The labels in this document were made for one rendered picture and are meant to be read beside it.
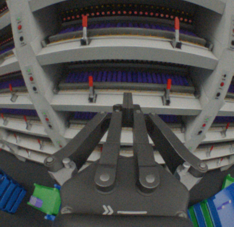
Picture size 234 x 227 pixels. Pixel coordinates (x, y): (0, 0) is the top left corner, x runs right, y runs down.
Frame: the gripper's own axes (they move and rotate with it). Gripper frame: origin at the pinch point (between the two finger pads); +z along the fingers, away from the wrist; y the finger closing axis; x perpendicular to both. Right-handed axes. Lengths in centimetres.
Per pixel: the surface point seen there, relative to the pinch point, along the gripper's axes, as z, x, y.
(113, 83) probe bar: 26.3, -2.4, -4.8
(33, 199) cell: 2, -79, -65
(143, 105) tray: 20.9, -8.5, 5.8
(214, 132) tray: 29, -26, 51
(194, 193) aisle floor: 21, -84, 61
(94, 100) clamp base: 20.8, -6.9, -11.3
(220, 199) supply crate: -1, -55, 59
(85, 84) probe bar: 26.1, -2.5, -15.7
